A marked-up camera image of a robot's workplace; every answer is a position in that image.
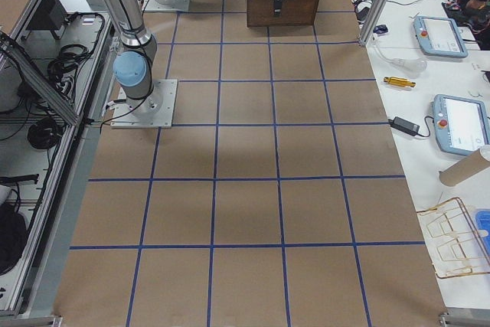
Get brass cylinder tool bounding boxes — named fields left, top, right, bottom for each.
left=384, top=77, right=416, bottom=88

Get clear light bulb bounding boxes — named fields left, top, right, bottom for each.
left=390, top=58, right=427, bottom=75

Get far blue teach pendant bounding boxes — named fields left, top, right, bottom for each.
left=413, top=15, right=468, bottom=59

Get blue teach pendant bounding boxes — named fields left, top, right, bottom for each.
left=413, top=15, right=468, bottom=59
left=432, top=94, right=489, bottom=155

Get small black power adapter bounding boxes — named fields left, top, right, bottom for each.
left=388, top=116, right=420, bottom=136

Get near blue teach pendant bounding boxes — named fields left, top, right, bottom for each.
left=432, top=94, right=489, bottom=155

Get cardboard tube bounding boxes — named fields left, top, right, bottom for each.
left=439, top=145, right=489, bottom=187

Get blue plastic lid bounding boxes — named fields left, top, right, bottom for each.
left=475, top=210, right=490, bottom=254

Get coiled black cables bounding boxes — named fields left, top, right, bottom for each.
left=27, top=116, right=62, bottom=150

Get gold wire rack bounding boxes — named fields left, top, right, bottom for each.
left=416, top=197, right=489, bottom=280

